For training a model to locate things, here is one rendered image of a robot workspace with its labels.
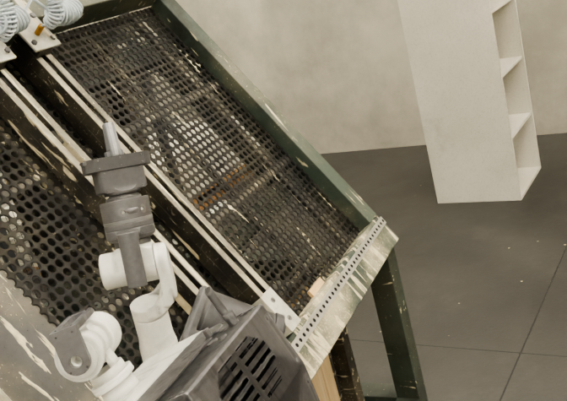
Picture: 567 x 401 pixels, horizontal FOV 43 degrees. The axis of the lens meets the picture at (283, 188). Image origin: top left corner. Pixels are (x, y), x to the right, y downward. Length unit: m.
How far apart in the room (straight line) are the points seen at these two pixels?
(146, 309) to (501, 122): 3.75
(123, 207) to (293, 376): 0.47
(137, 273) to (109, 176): 0.18
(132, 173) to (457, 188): 3.94
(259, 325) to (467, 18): 3.91
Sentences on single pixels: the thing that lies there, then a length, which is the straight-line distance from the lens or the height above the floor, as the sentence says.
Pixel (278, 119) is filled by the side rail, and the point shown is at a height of 1.32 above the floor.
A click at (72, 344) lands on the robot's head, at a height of 1.45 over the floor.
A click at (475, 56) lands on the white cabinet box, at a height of 0.99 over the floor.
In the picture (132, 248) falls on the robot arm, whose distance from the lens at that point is 1.25.
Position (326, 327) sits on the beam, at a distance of 2.08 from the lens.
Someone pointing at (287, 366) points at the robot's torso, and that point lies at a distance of 0.97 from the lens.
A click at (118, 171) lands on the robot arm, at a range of 1.29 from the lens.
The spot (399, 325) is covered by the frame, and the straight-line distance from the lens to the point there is 2.71.
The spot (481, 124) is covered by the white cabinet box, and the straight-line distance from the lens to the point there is 4.86.
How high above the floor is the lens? 1.83
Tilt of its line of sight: 17 degrees down
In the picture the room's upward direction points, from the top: 15 degrees counter-clockwise
